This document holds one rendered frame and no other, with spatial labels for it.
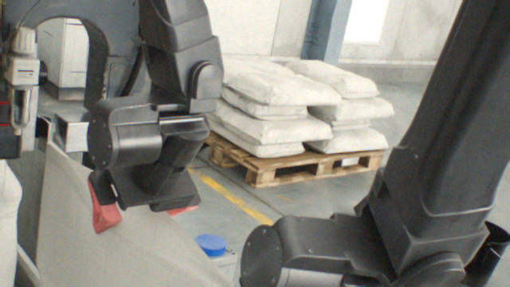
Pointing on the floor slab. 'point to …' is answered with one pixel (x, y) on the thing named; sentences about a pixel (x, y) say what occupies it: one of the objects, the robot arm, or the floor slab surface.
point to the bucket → (487, 256)
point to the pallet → (260, 167)
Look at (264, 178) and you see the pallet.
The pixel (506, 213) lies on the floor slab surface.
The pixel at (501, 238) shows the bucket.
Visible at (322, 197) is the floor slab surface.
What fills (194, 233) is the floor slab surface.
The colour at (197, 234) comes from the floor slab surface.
